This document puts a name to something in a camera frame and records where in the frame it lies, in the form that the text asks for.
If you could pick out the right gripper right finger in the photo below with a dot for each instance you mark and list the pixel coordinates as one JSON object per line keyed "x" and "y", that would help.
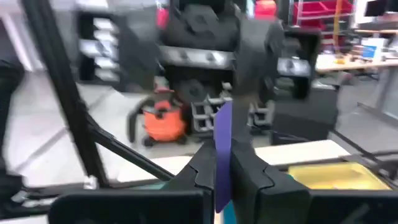
{"x": 280, "y": 202}

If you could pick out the black drawer cabinet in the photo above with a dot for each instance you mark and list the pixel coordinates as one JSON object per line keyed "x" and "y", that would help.
{"x": 99, "y": 46}

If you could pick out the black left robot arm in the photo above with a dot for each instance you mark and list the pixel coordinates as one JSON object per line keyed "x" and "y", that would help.
{"x": 202, "y": 25}

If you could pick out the wooden desk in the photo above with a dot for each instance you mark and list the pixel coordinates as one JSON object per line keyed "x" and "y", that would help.
{"x": 354, "y": 63}

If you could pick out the yellow plastic bin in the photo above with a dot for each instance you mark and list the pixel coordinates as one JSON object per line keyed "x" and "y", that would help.
{"x": 335, "y": 175}

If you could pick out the red storage bin rack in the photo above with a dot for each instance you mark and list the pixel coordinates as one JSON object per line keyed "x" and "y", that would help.
{"x": 320, "y": 11}

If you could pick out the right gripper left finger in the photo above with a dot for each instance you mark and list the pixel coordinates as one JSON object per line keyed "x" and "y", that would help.
{"x": 186, "y": 199}

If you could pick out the computer monitor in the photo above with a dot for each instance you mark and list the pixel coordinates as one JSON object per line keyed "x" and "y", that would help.
{"x": 374, "y": 7}

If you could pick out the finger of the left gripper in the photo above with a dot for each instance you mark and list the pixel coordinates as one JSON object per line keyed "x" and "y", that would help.
{"x": 262, "y": 113}
{"x": 202, "y": 115}

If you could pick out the orange shop vacuum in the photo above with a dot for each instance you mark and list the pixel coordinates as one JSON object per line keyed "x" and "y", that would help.
{"x": 163, "y": 121}

